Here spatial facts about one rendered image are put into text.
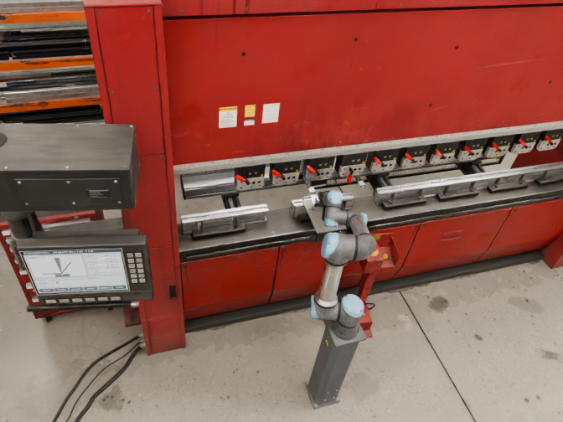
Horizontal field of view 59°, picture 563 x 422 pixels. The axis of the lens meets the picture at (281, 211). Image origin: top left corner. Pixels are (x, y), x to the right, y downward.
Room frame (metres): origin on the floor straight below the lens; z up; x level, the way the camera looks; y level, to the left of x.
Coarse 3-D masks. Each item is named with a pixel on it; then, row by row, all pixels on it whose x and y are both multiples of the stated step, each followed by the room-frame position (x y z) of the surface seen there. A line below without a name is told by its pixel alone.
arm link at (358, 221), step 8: (352, 216) 1.85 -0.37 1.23; (360, 216) 1.84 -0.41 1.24; (352, 224) 1.76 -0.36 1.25; (360, 224) 1.72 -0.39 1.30; (360, 232) 1.64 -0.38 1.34; (368, 232) 1.65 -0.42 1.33; (360, 240) 1.51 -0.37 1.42; (368, 240) 1.52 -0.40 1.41; (360, 248) 1.48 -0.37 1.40; (368, 248) 1.49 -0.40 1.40; (360, 256) 1.46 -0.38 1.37; (368, 256) 1.48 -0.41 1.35
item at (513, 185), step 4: (500, 184) 2.68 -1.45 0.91; (504, 184) 2.69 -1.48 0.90; (508, 184) 2.70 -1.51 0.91; (512, 184) 2.70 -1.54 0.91; (516, 184) 2.71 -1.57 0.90; (520, 184) 2.72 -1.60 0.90; (524, 184) 2.72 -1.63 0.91; (488, 188) 2.64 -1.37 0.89; (492, 188) 2.63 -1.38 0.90; (496, 188) 2.63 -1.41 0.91; (500, 188) 2.64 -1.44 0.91; (504, 188) 2.65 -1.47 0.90; (508, 188) 2.66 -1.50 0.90; (512, 188) 2.67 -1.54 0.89; (516, 188) 2.69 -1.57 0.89; (520, 188) 2.70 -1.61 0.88; (492, 192) 2.61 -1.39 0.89; (496, 192) 2.63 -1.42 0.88
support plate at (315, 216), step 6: (306, 204) 2.12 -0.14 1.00; (312, 210) 2.08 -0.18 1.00; (312, 216) 2.03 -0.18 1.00; (318, 216) 2.04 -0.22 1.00; (312, 222) 1.99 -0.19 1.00; (318, 222) 1.99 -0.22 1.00; (318, 228) 1.95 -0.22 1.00; (324, 228) 1.95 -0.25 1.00; (330, 228) 1.96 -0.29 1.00; (336, 228) 1.97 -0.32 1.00; (342, 228) 1.97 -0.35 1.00
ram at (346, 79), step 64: (192, 64) 1.89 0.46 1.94; (256, 64) 2.00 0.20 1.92; (320, 64) 2.11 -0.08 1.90; (384, 64) 2.24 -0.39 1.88; (448, 64) 2.39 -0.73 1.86; (512, 64) 2.54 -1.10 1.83; (192, 128) 1.88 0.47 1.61; (256, 128) 2.01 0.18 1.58; (320, 128) 2.14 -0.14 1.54; (384, 128) 2.28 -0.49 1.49; (448, 128) 2.45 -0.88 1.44
